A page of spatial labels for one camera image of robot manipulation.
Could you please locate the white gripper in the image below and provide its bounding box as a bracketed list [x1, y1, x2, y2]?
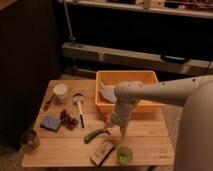
[104, 100, 137, 140]

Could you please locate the wooden board eraser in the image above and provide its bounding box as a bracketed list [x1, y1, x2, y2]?
[90, 141, 115, 167]

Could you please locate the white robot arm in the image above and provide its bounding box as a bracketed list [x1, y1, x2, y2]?
[108, 75, 213, 171]

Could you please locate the green plastic cup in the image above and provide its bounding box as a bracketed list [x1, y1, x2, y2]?
[117, 146, 133, 165]

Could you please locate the white paper cup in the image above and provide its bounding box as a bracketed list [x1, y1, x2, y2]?
[53, 83, 69, 102]

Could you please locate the orange fruit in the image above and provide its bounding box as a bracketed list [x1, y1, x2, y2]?
[103, 113, 110, 122]

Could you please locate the grey cloth in bin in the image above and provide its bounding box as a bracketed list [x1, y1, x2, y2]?
[99, 82, 117, 103]

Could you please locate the bunch of dark grapes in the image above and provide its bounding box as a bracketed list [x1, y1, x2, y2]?
[60, 110, 78, 130]

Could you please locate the yellow plastic bin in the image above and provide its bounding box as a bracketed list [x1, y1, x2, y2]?
[95, 70, 163, 113]

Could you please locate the blue sponge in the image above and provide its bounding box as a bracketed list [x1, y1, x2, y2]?
[40, 116, 61, 132]

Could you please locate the small dark utensil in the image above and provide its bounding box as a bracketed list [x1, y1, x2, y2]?
[43, 94, 55, 111]

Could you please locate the grey metal beam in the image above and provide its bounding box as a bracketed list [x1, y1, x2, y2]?
[62, 42, 213, 76]

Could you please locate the glass jar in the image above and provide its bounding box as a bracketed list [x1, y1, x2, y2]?
[21, 130, 40, 151]

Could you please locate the upper shelf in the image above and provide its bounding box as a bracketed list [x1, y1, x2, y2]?
[56, 0, 213, 19]

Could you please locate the white-handled measuring spoon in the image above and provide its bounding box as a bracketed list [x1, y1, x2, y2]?
[73, 93, 85, 129]

